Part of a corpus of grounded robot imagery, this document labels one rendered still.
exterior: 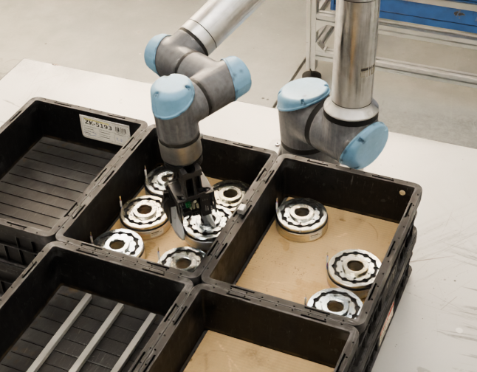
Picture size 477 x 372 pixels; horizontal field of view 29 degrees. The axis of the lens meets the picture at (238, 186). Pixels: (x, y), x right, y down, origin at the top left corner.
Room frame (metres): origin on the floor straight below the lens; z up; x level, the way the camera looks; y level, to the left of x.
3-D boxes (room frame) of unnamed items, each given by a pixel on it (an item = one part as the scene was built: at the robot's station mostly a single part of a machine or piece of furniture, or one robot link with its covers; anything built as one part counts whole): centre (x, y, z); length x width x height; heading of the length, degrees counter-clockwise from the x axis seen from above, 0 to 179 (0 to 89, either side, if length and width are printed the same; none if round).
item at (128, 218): (1.43, 0.19, 0.86); 0.10 x 0.10 x 0.01
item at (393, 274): (1.27, -0.14, 0.87); 0.40 x 0.30 x 0.11; 155
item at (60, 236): (1.40, 0.13, 0.92); 0.40 x 0.30 x 0.02; 155
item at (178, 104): (1.33, 0.10, 1.17); 0.09 x 0.08 x 0.11; 130
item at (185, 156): (1.33, 0.10, 1.09); 0.08 x 0.08 x 0.05
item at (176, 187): (1.33, 0.09, 1.01); 0.09 x 0.08 x 0.12; 20
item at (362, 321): (1.27, -0.14, 0.92); 0.40 x 0.30 x 0.02; 155
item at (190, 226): (1.37, 0.06, 0.88); 0.10 x 0.10 x 0.01
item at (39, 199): (1.52, 0.40, 0.87); 0.40 x 0.30 x 0.11; 155
